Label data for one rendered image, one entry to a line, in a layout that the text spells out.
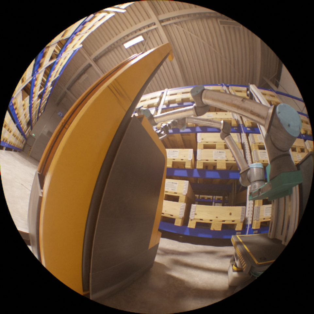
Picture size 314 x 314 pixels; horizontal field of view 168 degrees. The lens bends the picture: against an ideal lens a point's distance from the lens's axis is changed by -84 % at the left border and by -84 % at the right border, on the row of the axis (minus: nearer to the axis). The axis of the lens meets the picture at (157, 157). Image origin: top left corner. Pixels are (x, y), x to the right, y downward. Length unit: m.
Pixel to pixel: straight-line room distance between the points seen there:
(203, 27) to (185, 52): 2.08
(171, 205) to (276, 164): 1.40
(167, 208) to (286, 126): 1.58
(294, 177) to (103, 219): 0.76
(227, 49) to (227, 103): 7.04
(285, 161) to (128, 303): 0.99
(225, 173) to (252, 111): 1.30
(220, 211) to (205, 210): 0.21
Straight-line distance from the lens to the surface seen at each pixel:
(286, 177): 0.61
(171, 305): 0.73
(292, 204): 0.83
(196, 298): 0.81
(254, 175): 1.09
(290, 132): 0.56
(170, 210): 1.63
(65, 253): 0.39
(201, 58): 7.42
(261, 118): 0.60
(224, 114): 2.42
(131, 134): 0.37
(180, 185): 1.63
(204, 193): 3.94
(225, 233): 1.74
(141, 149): 0.42
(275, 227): 1.08
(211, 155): 1.79
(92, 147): 0.32
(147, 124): 0.46
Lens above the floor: 0.57
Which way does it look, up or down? 23 degrees up
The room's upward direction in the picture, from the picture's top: 13 degrees clockwise
